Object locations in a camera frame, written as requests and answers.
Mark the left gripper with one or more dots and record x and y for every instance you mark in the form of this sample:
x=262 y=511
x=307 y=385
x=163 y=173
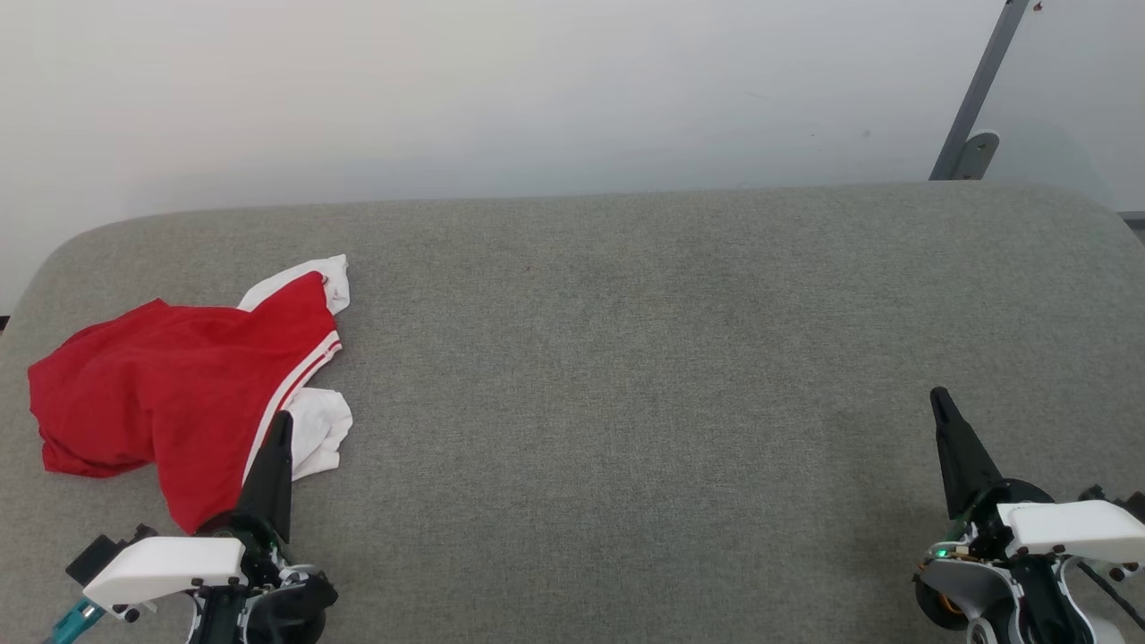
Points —
x=264 y=553

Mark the glass partition panel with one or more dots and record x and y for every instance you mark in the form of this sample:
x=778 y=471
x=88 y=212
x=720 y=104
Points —
x=1082 y=80

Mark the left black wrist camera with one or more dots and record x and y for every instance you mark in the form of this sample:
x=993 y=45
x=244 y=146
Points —
x=94 y=556

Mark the grey fabric sofa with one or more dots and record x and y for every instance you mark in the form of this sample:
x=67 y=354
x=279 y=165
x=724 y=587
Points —
x=626 y=402

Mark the grey metal post with bracket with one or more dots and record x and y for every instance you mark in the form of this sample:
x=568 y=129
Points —
x=979 y=85

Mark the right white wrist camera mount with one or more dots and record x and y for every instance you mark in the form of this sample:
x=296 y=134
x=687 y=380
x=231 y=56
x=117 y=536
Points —
x=1073 y=526

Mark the red and white garment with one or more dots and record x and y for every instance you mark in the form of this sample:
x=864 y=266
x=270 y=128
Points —
x=161 y=385

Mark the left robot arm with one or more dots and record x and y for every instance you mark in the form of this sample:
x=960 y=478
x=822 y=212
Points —
x=295 y=613

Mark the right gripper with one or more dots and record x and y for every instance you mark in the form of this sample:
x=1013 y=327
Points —
x=984 y=528

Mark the left teal camera plug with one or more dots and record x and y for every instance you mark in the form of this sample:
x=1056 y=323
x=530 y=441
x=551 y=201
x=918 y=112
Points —
x=72 y=622

